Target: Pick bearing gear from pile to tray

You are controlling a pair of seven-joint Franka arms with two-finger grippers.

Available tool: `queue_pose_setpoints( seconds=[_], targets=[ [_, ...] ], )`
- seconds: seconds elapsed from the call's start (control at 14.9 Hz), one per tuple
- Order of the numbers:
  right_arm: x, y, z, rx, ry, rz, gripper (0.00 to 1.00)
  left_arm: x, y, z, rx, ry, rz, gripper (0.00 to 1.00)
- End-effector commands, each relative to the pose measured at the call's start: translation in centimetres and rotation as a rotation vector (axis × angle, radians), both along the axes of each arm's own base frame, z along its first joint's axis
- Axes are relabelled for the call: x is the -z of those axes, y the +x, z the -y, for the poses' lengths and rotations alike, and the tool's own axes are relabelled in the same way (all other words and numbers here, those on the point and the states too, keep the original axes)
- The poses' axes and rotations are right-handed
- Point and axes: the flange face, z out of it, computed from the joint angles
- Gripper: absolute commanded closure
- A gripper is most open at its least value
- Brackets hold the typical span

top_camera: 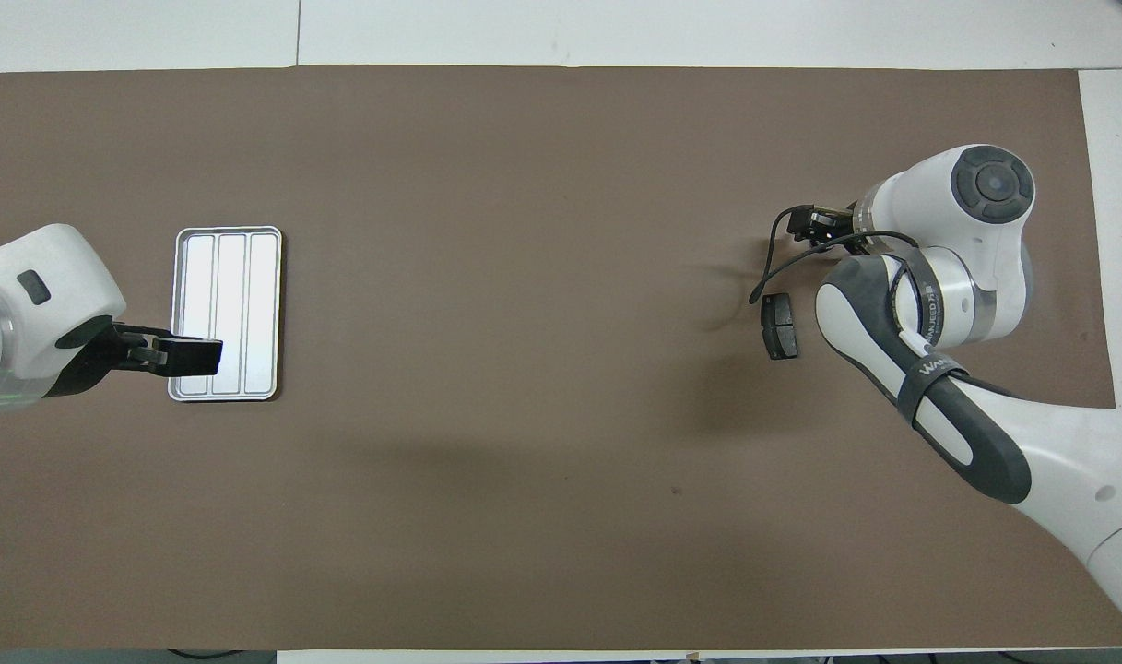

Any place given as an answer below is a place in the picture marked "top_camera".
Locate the brown table mat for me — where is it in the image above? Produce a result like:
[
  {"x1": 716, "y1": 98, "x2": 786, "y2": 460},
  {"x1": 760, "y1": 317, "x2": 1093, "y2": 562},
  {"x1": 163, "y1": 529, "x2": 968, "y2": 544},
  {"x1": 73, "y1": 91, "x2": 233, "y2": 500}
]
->
[{"x1": 0, "y1": 65, "x2": 1122, "y2": 651}]

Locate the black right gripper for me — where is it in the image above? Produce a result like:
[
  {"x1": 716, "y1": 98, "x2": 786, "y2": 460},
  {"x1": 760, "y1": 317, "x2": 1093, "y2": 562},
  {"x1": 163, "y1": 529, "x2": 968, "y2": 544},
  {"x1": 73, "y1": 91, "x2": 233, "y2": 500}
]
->
[{"x1": 786, "y1": 206, "x2": 871, "y2": 253}]

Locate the silver metal tray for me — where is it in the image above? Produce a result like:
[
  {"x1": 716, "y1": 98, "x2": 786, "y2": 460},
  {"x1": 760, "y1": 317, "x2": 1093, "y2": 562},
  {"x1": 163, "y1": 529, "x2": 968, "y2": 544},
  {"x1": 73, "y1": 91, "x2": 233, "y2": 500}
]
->
[{"x1": 168, "y1": 226, "x2": 283, "y2": 403}]

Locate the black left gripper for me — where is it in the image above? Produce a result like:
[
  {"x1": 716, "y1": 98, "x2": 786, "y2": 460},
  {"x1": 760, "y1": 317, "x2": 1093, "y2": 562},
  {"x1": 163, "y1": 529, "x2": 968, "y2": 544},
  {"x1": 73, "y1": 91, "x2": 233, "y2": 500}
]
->
[{"x1": 44, "y1": 316, "x2": 224, "y2": 397}]

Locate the rectangular dark brake pad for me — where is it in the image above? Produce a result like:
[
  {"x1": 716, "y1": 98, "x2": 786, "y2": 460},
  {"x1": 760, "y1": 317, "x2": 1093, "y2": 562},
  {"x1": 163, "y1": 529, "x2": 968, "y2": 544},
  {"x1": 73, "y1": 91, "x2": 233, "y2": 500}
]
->
[{"x1": 762, "y1": 293, "x2": 798, "y2": 361}]

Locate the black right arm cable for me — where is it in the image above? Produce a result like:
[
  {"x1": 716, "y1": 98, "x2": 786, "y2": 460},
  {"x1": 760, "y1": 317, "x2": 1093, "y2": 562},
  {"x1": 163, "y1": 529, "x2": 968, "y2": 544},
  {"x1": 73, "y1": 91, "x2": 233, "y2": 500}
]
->
[{"x1": 750, "y1": 205, "x2": 921, "y2": 305}]

